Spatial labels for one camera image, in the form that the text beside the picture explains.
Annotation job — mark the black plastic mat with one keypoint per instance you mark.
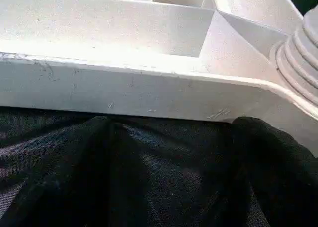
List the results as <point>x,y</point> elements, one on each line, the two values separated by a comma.
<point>186,174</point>

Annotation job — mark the white plastic table leg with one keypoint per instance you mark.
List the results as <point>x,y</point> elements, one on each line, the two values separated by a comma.
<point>303,63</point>

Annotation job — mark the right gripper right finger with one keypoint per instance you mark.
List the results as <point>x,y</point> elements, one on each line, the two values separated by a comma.
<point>285,182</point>

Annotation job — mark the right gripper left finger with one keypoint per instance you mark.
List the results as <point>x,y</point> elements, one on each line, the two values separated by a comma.
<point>99,174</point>

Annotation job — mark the white plastic table top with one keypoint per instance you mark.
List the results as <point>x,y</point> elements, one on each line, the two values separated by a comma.
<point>124,50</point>

